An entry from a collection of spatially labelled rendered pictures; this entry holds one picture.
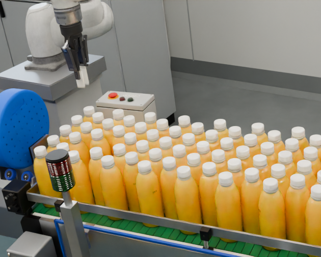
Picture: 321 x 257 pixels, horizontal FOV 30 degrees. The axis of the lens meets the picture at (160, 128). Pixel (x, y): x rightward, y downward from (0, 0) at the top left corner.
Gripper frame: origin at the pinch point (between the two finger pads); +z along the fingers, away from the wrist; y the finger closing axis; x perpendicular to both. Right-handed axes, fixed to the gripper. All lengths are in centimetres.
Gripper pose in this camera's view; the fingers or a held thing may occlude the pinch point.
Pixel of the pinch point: (81, 77)
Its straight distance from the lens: 213.1
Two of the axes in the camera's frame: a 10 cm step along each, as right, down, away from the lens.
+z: 1.3, 8.8, 4.6
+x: 8.9, 1.0, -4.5
